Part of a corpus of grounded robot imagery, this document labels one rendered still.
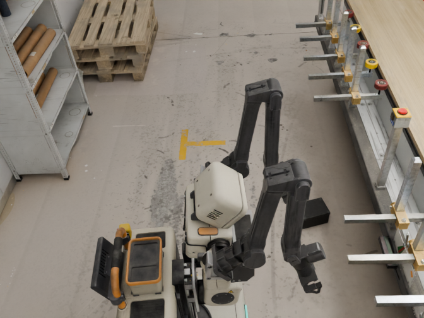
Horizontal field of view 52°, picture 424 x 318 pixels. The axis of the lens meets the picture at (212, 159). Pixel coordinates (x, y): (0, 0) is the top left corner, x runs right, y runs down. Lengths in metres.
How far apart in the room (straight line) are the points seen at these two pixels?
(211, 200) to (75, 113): 2.86
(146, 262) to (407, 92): 1.88
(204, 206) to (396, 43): 2.27
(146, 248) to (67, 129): 2.25
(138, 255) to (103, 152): 2.04
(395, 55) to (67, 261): 2.67
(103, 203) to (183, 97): 1.46
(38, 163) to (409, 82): 2.78
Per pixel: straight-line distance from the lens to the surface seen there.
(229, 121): 4.00
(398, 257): 2.08
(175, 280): 2.00
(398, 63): 3.20
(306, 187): 1.24
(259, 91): 1.56
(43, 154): 3.62
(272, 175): 1.26
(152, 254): 1.97
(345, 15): 3.26
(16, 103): 3.35
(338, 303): 2.89
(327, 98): 2.92
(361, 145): 2.77
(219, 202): 1.50
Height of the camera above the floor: 2.51
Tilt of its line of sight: 44 degrees down
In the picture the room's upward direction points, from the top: 5 degrees counter-clockwise
